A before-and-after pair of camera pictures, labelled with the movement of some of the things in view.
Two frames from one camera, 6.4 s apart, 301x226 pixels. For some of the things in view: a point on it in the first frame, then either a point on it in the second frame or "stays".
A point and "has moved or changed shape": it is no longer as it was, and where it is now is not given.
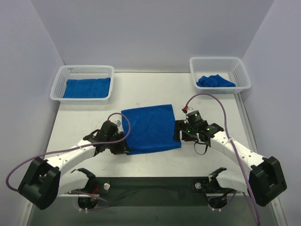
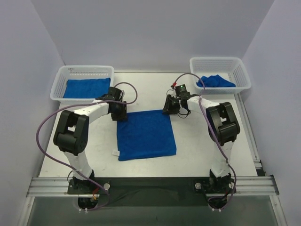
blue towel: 152,129 has moved or changed shape
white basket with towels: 232,68 stays
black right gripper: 178,130 -> 171,106
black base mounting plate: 153,191 stays
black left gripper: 120,144 -> 119,114
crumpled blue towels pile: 214,81 stays
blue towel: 87,87 stays
